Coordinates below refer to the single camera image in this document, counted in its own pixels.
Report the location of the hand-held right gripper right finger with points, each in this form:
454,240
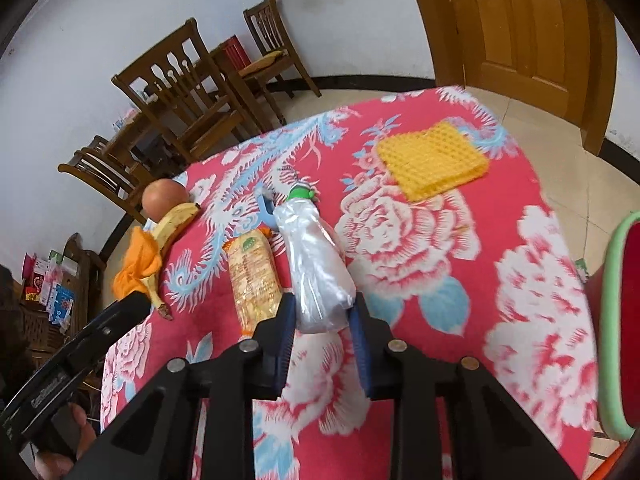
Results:
358,352

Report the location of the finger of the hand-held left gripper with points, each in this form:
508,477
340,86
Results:
120,317

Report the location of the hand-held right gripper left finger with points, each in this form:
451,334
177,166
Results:
284,332

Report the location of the crushed clear plastic bottle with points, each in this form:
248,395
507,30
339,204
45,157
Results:
315,270

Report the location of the person's left hand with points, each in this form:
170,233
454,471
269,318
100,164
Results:
84,427

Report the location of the clear biscuit packet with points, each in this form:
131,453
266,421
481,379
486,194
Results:
252,280

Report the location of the dark wooden chair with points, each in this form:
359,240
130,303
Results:
82,265

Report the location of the pile of colourful packets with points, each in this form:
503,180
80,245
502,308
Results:
50,285

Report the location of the red floral tablecloth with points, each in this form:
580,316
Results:
425,270

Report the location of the yellow banana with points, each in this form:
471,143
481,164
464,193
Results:
174,222

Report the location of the reddish apple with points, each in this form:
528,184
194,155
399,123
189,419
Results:
162,197

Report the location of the light blue plastic item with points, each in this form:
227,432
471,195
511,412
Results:
262,205

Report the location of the wooden dining table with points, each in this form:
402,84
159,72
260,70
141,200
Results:
132,127

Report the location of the yellow foam fruit net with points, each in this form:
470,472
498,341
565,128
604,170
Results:
430,160

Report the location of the large wooden dining chair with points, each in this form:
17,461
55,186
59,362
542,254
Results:
185,95

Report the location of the red stool with green rim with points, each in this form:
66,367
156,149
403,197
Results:
612,310

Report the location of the yellow seat cushion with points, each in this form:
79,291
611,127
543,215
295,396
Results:
262,61

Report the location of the orange plastic container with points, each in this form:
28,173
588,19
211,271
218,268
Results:
606,470

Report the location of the red box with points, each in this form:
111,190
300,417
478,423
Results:
235,50

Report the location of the wooden chair with cushion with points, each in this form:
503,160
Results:
275,25

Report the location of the wooden door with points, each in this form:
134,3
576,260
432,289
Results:
425,10
525,20

